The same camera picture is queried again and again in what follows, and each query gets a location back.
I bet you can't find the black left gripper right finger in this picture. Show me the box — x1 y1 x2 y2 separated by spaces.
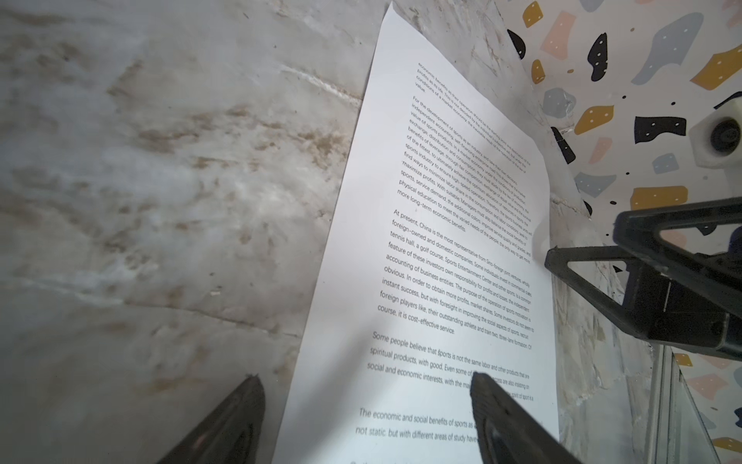
470 372 578 464

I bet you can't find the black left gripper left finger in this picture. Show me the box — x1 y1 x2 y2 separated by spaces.
158 375 266 464

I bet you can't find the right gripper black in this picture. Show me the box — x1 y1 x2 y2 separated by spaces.
543 196 742 362

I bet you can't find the text page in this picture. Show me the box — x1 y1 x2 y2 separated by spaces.
274 9 558 463

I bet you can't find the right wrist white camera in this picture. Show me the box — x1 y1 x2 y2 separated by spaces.
688 106 741 169

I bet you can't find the aluminium corner post right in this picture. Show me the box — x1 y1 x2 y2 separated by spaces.
643 345 720 464

